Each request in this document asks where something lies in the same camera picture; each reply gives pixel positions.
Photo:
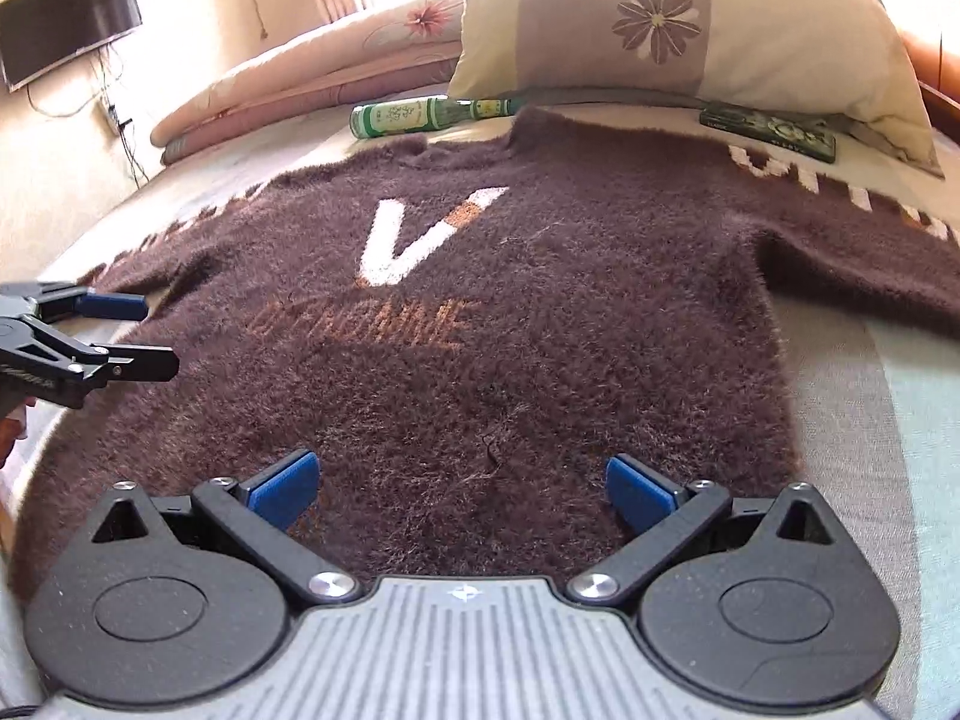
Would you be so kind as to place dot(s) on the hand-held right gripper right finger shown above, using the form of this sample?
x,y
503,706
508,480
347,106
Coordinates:
x,y
637,496

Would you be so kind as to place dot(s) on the white power strip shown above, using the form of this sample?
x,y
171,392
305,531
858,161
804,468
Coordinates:
x,y
112,118

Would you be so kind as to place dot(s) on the green glass bottle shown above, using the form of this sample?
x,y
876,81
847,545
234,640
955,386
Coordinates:
x,y
397,118

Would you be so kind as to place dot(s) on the orange wooden headboard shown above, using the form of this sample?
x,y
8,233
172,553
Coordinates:
x,y
941,67

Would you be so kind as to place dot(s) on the pink floral quilt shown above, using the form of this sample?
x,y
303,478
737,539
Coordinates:
x,y
300,67

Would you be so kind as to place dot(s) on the dark green patterned phone case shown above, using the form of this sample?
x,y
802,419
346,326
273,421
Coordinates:
x,y
765,131

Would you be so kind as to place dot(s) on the person's left hand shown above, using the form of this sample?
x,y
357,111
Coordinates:
x,y
9,435

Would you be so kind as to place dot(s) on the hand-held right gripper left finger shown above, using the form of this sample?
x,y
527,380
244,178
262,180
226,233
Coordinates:
x,y
289,489

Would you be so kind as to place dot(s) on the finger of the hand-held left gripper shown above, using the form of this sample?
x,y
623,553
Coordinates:
x,y
142,364
112,306

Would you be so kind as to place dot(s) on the grey cloth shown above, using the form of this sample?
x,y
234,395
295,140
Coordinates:
x,y
615,96

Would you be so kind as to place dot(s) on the cream floral pillow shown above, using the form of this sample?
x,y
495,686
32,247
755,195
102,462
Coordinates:
x,y
787,37

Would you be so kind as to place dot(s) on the black wall television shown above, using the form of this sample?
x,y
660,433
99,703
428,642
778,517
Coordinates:
x,y
67,22

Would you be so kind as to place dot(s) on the brown fuzzy lettered sweater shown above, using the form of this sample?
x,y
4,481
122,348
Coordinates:
x,y
562,277

